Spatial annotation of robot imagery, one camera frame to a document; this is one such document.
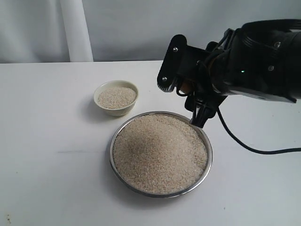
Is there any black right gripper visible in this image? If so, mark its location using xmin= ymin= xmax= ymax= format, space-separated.
xmin=176 ymin=41 xmax=230 ymax=128

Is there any brown wooden cup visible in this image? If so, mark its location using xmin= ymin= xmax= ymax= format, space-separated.
xmin=180 ymin=81 xmax=193 ymax=94

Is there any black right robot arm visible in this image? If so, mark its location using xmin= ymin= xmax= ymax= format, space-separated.
xmin=182 ymin=19 xmax=301 ymax=128

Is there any round steel rice tray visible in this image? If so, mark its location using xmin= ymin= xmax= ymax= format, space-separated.
xmin=110 ymin=112 xmax=213 ymax=198

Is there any small cream ceramic bowl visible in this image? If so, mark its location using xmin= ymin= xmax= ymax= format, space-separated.
xmin=94 ymin=80 xmax=139 ymax=117

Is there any white curtain backdrop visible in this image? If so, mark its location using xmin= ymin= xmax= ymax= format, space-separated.
xmin=0 ymin=0 xmax=95 ymax=64

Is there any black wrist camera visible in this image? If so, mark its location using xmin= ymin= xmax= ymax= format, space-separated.
xmin=157 ymin=34 xmax=187 ymax=92

